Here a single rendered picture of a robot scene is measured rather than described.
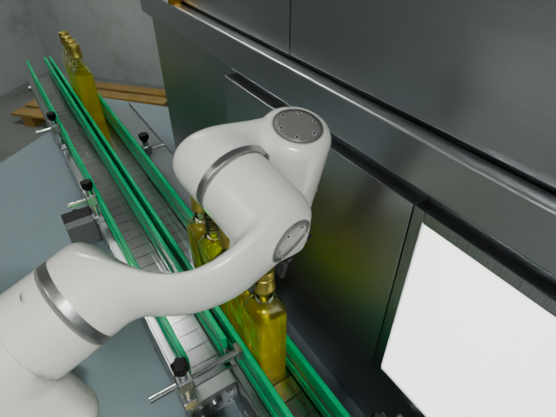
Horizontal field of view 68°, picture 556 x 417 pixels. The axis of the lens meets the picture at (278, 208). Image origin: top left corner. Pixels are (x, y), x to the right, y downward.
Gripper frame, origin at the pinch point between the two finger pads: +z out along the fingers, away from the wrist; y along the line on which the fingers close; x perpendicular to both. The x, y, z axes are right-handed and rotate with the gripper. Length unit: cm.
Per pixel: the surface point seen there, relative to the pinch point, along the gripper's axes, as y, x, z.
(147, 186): -1, -61, 44
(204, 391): 11.8, 4.9, 26.3
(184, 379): 14.9, 3.5, 17.4
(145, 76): -86, -325, 199
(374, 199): -12.1, 4.2, -15.4
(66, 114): 9, -122, 61
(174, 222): -2, -41, 39
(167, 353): 14.6, -6.0, 29.8
